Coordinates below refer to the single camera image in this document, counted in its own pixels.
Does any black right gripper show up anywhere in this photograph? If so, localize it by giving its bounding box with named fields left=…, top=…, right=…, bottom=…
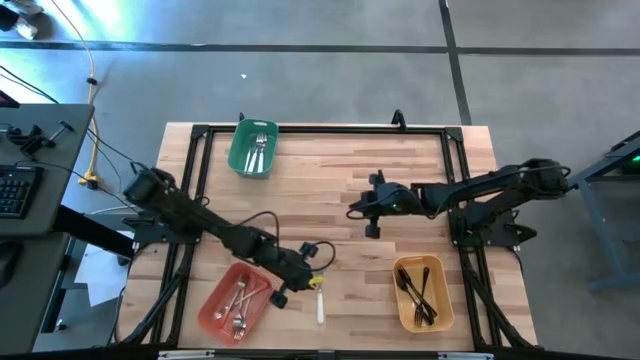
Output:
left=348, top=169, right=421, bottom=224

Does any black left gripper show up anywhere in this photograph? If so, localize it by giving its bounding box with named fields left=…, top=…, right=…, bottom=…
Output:
left=247, top=238, right=327, bottom=294

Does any orange plastic bin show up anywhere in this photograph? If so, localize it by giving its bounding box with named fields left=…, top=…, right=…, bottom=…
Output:
left=197, top=262, right=275, bottom=347

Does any yellow plastic bin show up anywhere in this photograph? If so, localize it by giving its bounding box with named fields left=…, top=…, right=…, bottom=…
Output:
left=392, top=254, right=455, bottom=335

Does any green plastic bin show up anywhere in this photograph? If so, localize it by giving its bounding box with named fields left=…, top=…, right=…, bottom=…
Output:
left=227, top=118, right=280, bottom=179

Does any white paper sheet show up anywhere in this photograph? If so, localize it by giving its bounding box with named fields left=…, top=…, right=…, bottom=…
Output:
left=73, top=230, right=137, bottom=308

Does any grey desk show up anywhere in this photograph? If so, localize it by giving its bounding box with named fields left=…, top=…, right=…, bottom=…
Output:
left=0, top=102, right=96, bottom=237

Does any black computer mouse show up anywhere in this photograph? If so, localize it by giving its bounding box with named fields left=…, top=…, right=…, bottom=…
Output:
left=0, top=241, right=24, bottom=289

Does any black keyboard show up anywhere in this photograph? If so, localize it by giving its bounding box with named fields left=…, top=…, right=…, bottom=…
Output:
left=0, top=164, right=45, bottom=220

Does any black desk clamp tool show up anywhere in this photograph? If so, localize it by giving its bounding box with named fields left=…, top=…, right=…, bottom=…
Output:
left=4, top=119, right=76, bottom=156

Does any person's shoe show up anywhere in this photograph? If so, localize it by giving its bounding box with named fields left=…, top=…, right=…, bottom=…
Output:
left=0, top=0, right=45, bottom=41

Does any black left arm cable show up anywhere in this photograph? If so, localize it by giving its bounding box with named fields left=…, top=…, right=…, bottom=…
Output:
left=238, top=210, right=338, bottom=273

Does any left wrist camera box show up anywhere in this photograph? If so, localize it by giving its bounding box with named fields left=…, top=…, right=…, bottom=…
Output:
left=269, top=288, right=290, bottom=310

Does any black metal table frame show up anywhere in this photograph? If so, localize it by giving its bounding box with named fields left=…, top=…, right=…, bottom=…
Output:
left=114, top=123, right=536, bottom=351

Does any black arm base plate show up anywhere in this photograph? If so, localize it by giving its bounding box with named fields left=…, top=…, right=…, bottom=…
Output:
left=122, top=214, right=204, bottom=246
left=447, top=207, right=539, bottom=249

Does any grey neighbouring rig frame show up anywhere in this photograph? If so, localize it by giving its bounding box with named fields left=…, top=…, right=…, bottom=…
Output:
left=549, top=128, right=640, bottom=294

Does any yellow floor cable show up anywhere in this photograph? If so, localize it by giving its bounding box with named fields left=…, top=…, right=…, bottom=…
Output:
left=49, top=0, right=101, bottom=185

